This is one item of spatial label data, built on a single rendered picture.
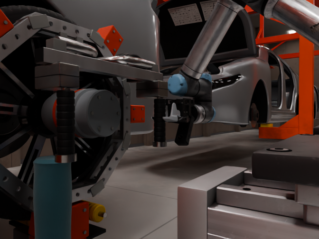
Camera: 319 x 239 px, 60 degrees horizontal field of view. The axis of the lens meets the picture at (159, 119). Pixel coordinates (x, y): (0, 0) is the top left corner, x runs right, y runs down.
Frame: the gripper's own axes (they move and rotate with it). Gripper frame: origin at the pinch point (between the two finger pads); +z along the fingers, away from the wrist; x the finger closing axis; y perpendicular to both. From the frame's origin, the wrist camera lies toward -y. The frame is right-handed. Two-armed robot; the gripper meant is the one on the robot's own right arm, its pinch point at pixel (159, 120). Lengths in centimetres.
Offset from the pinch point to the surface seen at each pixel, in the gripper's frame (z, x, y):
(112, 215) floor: -99, -118, -82
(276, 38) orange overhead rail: -871, -149, 251
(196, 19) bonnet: -283, -132, 138
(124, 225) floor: -88, -94, -83
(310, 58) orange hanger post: -339, 4, 76
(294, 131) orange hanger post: -339, -15, -20
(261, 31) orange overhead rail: -1166, -269, 367
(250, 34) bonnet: -302, -61, 109
